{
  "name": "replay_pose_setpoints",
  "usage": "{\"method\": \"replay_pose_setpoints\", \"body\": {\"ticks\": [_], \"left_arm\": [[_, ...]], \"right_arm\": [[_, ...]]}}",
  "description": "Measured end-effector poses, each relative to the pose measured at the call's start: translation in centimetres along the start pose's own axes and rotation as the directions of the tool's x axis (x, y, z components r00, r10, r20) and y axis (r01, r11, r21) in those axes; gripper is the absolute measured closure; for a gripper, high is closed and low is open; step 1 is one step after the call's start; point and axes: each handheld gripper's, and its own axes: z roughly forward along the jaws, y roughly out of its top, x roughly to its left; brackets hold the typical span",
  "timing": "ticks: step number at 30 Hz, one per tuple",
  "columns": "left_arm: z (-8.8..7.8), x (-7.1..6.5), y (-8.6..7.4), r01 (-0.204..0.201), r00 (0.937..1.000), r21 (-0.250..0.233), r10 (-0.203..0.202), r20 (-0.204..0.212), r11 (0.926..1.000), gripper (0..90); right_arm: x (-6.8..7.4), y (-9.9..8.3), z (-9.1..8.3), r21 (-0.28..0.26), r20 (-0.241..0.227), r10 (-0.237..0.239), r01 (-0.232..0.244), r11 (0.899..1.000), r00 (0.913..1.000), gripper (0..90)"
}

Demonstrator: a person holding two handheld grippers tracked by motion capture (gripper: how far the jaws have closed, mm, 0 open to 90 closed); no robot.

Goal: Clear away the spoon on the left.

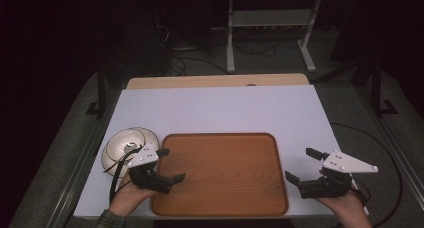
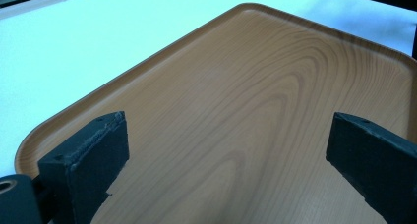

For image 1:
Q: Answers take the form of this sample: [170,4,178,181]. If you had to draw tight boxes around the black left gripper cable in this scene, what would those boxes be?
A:
[108,145,145,204]

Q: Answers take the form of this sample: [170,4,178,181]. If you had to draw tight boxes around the brown wooden tray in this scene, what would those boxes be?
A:
[151,132,290,218]

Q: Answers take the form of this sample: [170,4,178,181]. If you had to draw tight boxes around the light wooden table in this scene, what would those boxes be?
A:
[126,73,310,90]

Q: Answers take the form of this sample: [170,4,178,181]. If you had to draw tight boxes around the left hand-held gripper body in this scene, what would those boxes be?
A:
[127,144,174,194]

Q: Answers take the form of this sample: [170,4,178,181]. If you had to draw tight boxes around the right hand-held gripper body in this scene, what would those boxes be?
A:
[298,150,379,200]

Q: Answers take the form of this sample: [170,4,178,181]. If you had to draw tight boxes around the black metal stand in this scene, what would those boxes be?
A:
[370,56,399,118]
[85,63,108,118]

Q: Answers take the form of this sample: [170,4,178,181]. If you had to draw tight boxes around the person's right hand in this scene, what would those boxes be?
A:
[316,188,372,222]

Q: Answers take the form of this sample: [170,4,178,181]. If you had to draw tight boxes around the small white plate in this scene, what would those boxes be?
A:
[105,128,147,163]

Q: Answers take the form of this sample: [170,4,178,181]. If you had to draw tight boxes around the large white plate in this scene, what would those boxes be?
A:
[100,126,161,178]

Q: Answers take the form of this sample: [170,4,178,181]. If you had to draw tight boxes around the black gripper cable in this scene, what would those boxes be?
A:
[329,122,404,228]
[108,145,145,204]

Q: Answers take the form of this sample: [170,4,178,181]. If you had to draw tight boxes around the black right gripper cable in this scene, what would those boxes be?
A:
[329,122,404,228]

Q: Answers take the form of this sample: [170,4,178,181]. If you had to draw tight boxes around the aluminium frame rail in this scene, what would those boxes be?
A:
[357,87,424,202]
[49,87,124,228]

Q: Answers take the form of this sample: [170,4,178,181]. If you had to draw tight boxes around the black floor cable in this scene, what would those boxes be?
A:
[168,55,228,78]

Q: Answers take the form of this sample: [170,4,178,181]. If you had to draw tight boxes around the white metal desk frame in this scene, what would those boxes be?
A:
[225,0,323,74]

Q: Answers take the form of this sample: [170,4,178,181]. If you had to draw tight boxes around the person's left hand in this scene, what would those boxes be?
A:
[108,174,161,218]

